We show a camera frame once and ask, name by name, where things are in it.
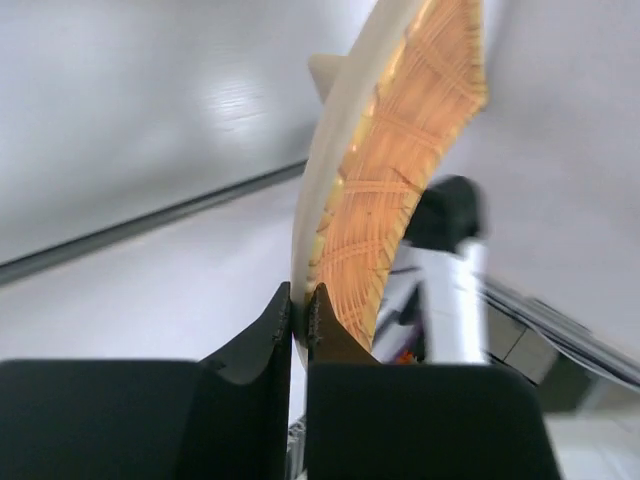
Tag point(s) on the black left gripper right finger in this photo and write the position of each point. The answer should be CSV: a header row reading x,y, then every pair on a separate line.
x,y
368,420

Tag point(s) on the orange woven pattern plate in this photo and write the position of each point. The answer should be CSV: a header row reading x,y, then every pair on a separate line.
x,y
396,103

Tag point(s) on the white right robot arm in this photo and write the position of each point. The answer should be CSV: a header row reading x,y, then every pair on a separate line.
x,y
443,245

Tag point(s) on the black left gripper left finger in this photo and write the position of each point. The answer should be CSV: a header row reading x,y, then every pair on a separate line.
x,y
222,417

